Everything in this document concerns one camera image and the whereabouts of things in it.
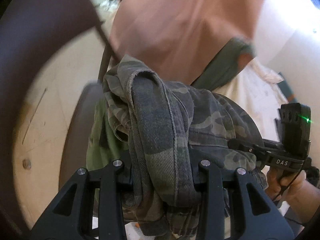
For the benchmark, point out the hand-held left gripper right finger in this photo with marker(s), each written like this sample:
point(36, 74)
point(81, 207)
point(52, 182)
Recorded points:
point(210, 185)

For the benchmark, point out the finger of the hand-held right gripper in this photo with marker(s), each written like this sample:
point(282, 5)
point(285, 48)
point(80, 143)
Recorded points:
point(245, 146)

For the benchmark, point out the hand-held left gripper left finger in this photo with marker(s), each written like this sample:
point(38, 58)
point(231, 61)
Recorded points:
point(110, 185)

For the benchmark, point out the camouflage pants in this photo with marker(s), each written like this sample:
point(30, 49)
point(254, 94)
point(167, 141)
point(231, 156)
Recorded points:
point(160, 117)

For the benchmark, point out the person's right forearm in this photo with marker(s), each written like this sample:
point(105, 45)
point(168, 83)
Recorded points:
point(305, 200)

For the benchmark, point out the person's right hand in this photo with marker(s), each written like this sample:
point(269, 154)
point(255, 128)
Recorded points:
point(275, 180)

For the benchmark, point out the white bear-print bed sheet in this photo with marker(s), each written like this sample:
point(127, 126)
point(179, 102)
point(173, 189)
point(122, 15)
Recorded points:
point(255, 105)

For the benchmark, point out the green blanket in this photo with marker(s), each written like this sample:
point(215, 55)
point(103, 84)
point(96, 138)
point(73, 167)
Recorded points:
point(102, 142)

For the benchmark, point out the teal cushion with orange stripe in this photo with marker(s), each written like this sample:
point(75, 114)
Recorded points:
point(286, 87)

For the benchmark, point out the beige quilt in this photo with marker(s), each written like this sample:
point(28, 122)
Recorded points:
point(270, 73)

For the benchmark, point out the pink curtain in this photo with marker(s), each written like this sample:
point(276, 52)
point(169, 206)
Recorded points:
point(187, 25)

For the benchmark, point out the dark brown folding chair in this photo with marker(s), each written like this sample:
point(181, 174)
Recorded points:
point(37, 30)

